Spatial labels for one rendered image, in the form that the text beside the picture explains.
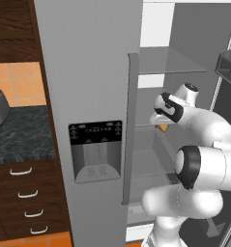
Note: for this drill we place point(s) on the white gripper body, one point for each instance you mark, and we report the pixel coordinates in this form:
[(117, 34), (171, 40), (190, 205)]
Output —
[(158, 119)]

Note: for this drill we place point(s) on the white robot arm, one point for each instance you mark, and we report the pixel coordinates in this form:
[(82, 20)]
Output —
[(204, 180)]

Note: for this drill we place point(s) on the orange food item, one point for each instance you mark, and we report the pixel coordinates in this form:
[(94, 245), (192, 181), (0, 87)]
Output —
[(164, 127)]

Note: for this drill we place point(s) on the glass fridge shelf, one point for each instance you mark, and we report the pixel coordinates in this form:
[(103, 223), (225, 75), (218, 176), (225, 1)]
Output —
[(146, 136), (165, 61)]

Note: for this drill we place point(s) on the open dark fridge door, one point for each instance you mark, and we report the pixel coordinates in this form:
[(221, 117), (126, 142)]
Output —
[(228, 96)]

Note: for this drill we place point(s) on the grey fridge door with dispenser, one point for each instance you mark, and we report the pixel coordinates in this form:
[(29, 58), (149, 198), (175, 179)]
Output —
[(88, 80)]

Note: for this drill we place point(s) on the grey fridge body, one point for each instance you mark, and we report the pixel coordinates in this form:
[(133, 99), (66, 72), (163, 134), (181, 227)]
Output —
[(184, 38)]

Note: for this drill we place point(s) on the dark fridge door bin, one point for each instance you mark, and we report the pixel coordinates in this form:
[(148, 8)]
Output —
[(228, 64)]

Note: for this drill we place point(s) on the dark wood drawer front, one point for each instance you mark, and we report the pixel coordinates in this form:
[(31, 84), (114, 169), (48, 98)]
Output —
[(39, 175), (14, 216), (20, 233), (7, 197)]

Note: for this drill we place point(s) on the dark wood wall cupboard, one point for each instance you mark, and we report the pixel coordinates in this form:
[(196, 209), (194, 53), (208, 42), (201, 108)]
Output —
[(14, 30)]

